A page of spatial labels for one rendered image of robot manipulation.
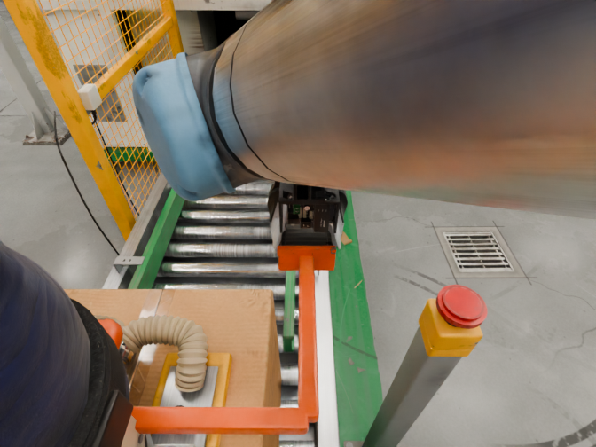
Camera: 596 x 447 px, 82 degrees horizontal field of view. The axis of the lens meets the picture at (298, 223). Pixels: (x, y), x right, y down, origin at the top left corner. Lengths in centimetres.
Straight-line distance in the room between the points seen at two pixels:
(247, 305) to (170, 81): 50
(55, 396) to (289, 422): 22
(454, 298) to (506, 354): 131
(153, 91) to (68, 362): 18
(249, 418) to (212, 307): 28
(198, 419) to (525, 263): 205
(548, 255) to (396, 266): 87
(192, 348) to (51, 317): 28
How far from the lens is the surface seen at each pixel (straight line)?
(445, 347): 61
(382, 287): 186
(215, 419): 41
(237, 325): 61
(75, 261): 228
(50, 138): 348
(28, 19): 117
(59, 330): 28
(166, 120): 17
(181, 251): 132
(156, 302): 68
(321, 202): 40
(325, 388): 94
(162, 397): 56
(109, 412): 31
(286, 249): 50
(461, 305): 57
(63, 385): 28
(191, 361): 52
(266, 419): 40
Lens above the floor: 148
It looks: 44 degrees down
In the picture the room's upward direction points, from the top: straight up
